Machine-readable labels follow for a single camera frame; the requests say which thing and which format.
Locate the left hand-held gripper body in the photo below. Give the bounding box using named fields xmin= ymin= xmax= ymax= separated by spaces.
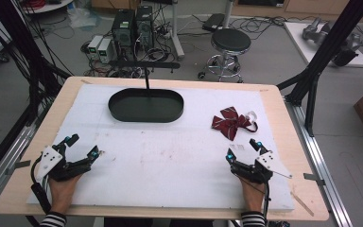
xmin=35 ymin=141 xmax=93 ymax=183

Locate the black round stool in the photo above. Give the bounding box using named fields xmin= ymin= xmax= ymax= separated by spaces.
xmin=197 ymin=27 xmax=252 ymax=84

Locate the white round table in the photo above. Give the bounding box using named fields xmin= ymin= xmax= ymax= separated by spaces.
xmin=21 ymin=0 xmax=74 ymax=15

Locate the dark red striped bow tie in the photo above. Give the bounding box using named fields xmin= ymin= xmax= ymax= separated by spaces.
xmin=210 ymin=106 xmax=260 ymax=142

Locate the white floor board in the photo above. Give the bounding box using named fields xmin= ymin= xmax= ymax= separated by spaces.
xmin=283 ymin=21 xmax=363 ymax=69

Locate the black computer tower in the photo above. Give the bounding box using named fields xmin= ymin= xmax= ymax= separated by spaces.
xmin=134 ymin=5 xmax=155 ymax=49
xmin=111 ymin=9 xmax=137 ymax=49

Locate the thin wooden stick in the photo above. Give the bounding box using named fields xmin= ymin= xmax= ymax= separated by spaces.
xmin=290 ymin=191 xmax=315 ymax=218

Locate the black metal frame post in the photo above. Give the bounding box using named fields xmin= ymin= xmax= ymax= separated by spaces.
xmin=276 ymin=0 xmax=363 ymax=138

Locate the black oval tray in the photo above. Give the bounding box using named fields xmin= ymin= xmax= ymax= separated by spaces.
xmin=107 ymin=87 xmax=185 ymax=124

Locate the aluminium rail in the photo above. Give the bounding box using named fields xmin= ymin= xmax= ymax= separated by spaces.
xmin=284 ymin=96 xmax=354 ymax=227
xmin=0 ymin=122 xmax=43 ymax=209

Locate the person's left hand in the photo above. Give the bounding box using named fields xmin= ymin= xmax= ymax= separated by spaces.
xmin=48 ymin=172 xmax=83 ymax=216

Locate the white table leg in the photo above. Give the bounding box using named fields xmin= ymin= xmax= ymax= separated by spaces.
xmin=169 ymin=0 xmax=186 ymax=61

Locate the person's right hand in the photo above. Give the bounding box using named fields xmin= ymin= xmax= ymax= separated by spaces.
xmin=237 ymin=175 xmax=267 ymax=214

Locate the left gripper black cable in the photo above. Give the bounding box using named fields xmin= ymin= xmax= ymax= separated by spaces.
xmin=29 ymin=156 xmax=53 ymax=216

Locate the grey metal clamp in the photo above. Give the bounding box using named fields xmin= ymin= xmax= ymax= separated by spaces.
xmin=302 ymin=172 xmax=326 ymax=187
xmin=5 ymin=159 xmax=32 ymax=176

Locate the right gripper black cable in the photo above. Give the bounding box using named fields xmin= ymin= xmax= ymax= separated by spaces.
xmin=261 ymin=176 xmax=272 ymax=221

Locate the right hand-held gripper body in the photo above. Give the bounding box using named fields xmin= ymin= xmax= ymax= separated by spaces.
xmin=230 ymin=150 xmax=293 ymax=185

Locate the flat black box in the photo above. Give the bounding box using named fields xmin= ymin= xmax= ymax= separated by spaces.
xmin=201 ymin=12 xmax=226 ymax=33

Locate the white power supply unit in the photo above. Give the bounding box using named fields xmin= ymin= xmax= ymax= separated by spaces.
xmin=96 ymin=38 xmax=114 ymax=64
xmin=87 ymin=34 xmax=104 ymax=61

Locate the white foam mat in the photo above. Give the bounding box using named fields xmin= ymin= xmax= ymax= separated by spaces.
xmin=26 ymin=82 xmax=296 ymax=213

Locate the grey robot part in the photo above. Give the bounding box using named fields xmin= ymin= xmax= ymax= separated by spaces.
xmin=302 ymin=16 xmax=362 ymax=68

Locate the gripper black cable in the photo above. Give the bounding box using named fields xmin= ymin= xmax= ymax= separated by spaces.
xmin=29 ymin=156 xmax=53 ymax=216
xmin=261 ymin=176 xmax=272 ymax=221

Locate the black frame with cables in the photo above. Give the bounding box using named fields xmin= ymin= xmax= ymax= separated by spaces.
xmin=0 ymin=0 xmax=74 ymax=187

